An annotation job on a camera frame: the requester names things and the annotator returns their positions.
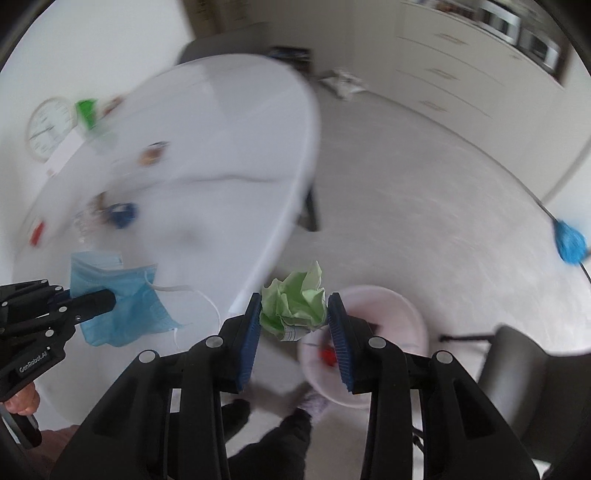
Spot white countertop appliance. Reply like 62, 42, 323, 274
478, 4, 520, 44

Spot person's left hand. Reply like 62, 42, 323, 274
4, 385, 40, 415

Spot white wall clock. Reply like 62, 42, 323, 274
26, 97, 78, 162

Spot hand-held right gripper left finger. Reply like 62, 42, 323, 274
55, 292, 264, 480

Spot white paper card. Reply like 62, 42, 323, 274
44, 134, 88, 178

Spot brown white snack wrapper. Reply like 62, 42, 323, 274
139, 142, 169, 166

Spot pink plastic bin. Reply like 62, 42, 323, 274
295, 285, 430, 409

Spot green plastic packet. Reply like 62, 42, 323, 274
75, 98, 100, 132

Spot beige tote bag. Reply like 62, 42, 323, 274
318, 68, 365, 99

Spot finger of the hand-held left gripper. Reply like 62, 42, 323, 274
44, 290, 117, 334
0, 279, 70, 311

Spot green paper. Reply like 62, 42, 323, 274
259, 261, 329, 343

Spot clear plastic wrapper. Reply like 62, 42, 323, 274
69, 203, 109, 245

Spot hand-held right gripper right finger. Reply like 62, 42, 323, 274
326, 292, 541, 480

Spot beige drawer cabinet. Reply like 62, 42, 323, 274
394, 2, 561, 134

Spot blue face mask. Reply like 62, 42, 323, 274
69, 251, 223, 350

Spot blue patterned carton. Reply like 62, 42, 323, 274
107, 202, 139, 229

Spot grey chair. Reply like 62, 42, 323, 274
177, 34, 273, 65
438, 324, 583, 472

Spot silver countertop appliance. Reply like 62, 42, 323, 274
519, 28, 561, 70

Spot blue mop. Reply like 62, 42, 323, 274
522, 189, 591, 280

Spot person's dark trouser leg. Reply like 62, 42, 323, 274
224, 399, 315, 480

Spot grey fuzzy slipper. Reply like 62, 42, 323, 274
298, 388, 331, 418

